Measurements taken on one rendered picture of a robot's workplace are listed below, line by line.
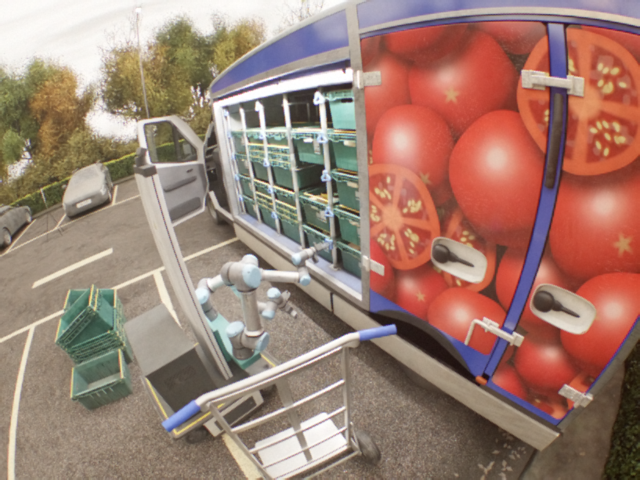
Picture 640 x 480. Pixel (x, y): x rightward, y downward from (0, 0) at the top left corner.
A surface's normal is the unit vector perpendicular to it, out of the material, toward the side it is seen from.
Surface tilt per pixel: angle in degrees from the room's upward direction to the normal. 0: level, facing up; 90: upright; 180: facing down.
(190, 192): 89
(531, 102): 90
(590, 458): 7
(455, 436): 0
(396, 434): 0
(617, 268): 90
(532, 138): 90
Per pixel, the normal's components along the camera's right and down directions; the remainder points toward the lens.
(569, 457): -0.16, -0.92
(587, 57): -0.79, 0.35
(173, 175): 0.85, 0.18
